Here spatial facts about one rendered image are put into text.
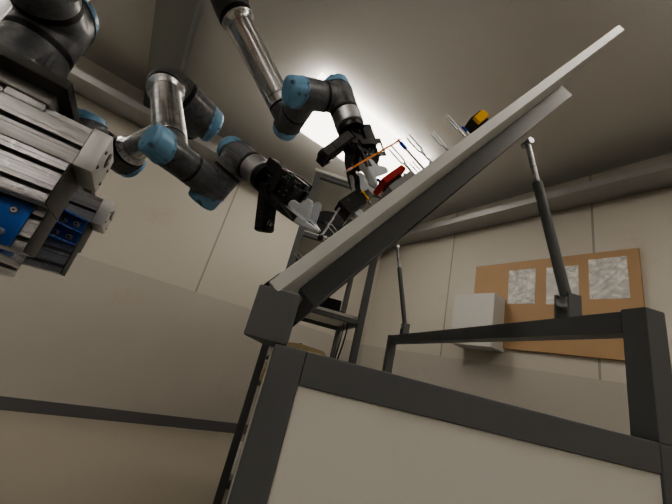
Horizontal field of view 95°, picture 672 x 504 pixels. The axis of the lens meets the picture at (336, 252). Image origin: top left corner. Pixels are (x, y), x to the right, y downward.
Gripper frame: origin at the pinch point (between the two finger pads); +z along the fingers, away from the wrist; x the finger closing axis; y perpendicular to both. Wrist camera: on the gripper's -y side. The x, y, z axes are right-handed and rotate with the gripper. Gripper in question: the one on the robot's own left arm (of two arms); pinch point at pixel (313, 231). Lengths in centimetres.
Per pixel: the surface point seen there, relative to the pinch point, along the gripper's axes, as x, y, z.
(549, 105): 40, 57, 16
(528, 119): 34, 50, 15
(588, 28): 138, 137, -10
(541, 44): 141, 125, -25
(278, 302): -25.6, -2.6, 16.5
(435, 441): -16.3, -5.4, 40.5
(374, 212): -14.2, 12.4, 15.4
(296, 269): -23.3, 1.3, 14.7
